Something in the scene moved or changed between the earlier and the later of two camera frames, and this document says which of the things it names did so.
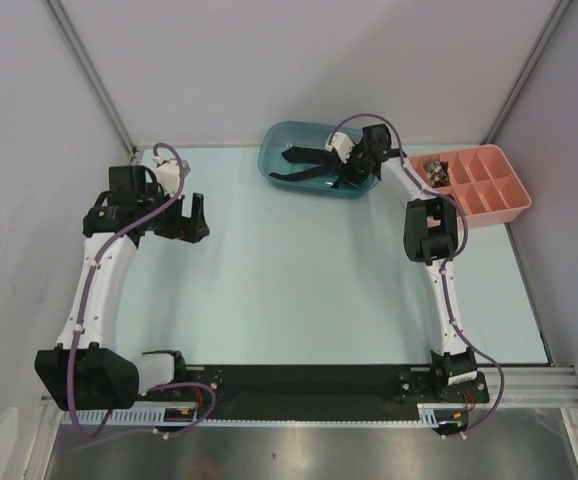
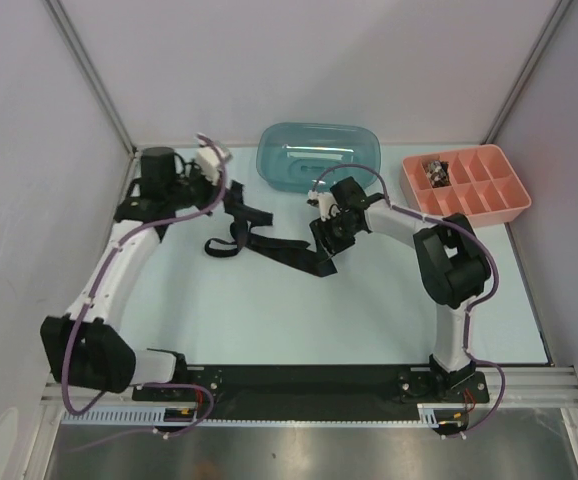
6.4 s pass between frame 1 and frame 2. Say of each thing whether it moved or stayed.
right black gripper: moved
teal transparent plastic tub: stayed
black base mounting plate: stayed
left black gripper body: moved
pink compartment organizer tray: stayed
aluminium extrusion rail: stayed
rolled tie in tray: stayed
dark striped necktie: moved
